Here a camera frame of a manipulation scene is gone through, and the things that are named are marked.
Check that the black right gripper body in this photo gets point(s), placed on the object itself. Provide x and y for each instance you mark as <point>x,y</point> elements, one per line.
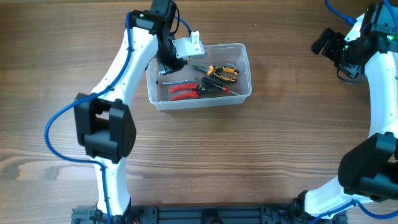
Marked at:
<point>341,51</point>

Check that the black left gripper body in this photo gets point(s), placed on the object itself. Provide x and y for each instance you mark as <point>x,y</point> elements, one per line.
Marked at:
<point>168,56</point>

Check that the silver socket wrench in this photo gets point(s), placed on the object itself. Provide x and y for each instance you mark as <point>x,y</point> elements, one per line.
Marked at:
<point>175,82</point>

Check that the red handled cutters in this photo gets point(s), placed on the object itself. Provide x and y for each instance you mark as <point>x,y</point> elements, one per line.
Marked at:
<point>191,90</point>

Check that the black red screwdriver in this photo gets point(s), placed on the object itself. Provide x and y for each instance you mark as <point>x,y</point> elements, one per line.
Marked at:
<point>214,84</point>

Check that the orange black pliers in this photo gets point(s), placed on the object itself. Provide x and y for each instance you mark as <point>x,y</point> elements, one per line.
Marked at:
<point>217,72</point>

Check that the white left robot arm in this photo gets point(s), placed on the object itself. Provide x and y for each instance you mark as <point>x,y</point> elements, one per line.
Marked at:
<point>104,124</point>

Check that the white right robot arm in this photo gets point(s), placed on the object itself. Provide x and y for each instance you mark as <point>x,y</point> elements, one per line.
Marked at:
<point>365,173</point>

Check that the clear plastic container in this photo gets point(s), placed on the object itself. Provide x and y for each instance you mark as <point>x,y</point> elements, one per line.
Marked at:
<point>234,55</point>

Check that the black aluminium frame rail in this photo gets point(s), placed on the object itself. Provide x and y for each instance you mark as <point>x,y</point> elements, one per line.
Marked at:
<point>261,214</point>

